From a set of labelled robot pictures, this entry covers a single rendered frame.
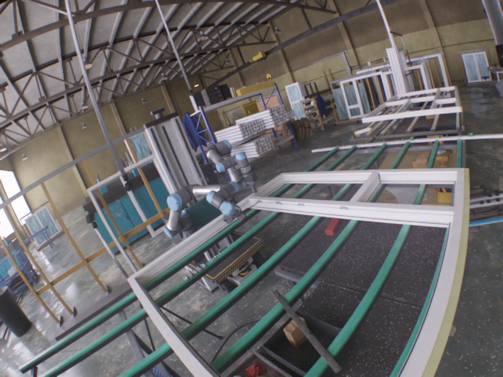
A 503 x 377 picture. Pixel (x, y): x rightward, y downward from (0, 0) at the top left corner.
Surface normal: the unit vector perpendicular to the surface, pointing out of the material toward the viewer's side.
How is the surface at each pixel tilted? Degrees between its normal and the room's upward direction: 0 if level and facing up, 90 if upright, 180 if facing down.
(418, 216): 90
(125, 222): 90
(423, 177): 90
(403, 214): 90
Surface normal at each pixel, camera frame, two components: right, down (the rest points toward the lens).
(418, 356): -0.35, -0.89
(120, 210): 0.62, 0.02
